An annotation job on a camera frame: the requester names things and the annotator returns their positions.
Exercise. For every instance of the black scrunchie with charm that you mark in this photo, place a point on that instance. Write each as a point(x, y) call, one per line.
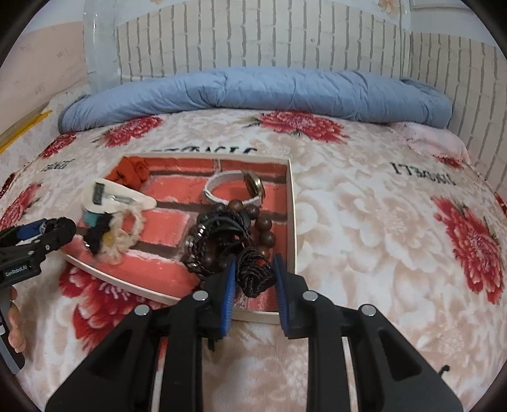
point(99, 233)

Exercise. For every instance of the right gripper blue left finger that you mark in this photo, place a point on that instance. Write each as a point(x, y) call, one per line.
point(227, 295)

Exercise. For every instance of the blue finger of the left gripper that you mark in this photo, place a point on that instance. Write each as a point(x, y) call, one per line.
point(31, 230)

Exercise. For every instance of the felt hair clip with ball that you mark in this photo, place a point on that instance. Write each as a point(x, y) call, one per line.
point(102, 196)

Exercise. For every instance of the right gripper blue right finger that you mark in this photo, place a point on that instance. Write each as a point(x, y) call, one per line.
point(280, 272)

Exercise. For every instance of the cream crochet flower scrunchie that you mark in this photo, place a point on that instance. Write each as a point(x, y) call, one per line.
point(121, 233)

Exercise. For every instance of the small black hair claw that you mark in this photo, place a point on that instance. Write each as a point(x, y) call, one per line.
point(222, 228)

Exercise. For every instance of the floral plush blanket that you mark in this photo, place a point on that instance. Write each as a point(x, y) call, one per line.
point(420, 237)

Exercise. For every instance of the pink floral pillow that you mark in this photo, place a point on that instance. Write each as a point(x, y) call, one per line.
point(440, 143)

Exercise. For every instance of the blue folded quilt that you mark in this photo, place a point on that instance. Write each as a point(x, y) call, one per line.
point(345, 94)

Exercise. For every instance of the clear plastic headboard cover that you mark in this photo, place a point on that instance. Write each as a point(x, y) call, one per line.
point(100, 44)

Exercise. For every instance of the white tray brick-pattern bottom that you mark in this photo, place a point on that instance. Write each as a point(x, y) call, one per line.
point(190, 229)

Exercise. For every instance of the yellow stick at bedside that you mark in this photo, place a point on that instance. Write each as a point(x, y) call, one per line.
point(24, 125)

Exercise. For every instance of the black braided bracelet silver charm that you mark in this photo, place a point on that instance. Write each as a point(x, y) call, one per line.
point(207, 247)

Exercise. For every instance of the black knot brown leaf keychain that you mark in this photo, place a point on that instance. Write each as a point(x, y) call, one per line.
point(254, 274)

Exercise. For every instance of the person's left hand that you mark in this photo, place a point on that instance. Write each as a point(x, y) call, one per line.
point(15, 337)

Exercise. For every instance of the red fabric scrunchie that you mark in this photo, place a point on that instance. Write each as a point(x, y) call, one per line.
point(131, 172)

